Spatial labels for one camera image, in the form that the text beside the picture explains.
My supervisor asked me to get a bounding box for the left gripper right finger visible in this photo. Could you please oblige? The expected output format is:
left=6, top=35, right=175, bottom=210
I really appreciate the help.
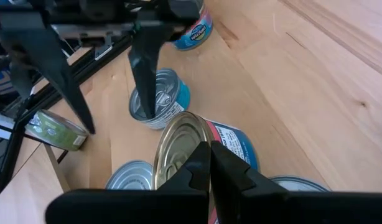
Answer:
left=210, top=140, right=382, bottom=224

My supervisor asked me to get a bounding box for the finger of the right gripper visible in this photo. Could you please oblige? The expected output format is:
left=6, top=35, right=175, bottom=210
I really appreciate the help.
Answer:
left=128, top=24, right=176, bottom=121
left=0, top=11, right=96, bottom=136

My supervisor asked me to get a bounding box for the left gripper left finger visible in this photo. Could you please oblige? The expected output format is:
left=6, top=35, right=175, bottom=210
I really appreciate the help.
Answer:
left=45, top=141, right=211, bottom=224

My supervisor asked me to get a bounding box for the silver-lid red-label can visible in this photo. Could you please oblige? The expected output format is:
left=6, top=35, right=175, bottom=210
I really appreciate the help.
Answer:
left=171, top=0, right=214, bottom=52
left=105, top=160, right=154, bottom=190
left=268, top=175, right=330, bottom=192

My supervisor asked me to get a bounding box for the silver-lid blue-label can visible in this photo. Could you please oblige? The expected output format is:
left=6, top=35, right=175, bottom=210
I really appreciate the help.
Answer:
left=128, top=68, right=191, bottom=131

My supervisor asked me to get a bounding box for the gold-lid Wild Planet can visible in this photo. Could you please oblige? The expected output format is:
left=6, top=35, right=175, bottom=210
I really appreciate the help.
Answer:
left=151, top=111, right=261, bottom=224

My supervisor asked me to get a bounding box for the silver-lid green-label can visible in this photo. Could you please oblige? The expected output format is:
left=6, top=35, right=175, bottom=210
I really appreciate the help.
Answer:
left=25, top=109, right=89, bottom=152

